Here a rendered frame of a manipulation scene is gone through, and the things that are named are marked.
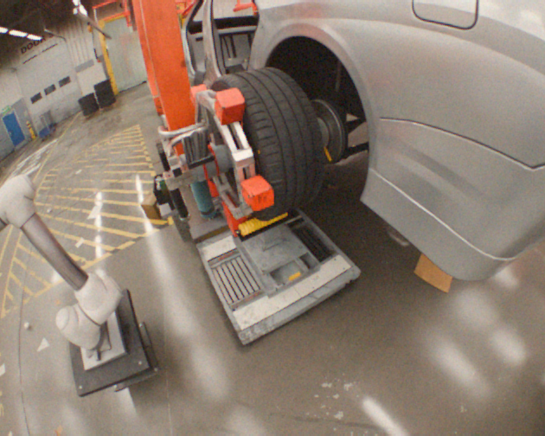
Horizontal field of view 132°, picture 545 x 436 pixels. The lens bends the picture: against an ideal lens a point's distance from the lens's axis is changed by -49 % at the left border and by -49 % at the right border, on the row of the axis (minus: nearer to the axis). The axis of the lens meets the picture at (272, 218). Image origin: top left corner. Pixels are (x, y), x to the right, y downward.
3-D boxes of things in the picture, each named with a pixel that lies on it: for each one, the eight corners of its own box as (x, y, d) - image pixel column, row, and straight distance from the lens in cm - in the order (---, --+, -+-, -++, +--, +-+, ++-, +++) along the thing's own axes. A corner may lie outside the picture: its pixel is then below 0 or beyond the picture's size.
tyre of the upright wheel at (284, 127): (300, 43, 87) (239, 87, 143) (234, 49, 75) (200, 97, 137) (340, 219, 93) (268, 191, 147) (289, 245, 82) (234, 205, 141)
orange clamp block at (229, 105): (242, 120, 79) (246, 102, 72) (220, 126, 76) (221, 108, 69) (234, 105, 83) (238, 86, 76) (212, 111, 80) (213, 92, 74)
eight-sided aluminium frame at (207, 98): (265, 236, 99) (248, 106, 68) (251, 243, 97) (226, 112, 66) (220, 176, 139) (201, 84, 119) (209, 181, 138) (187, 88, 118)
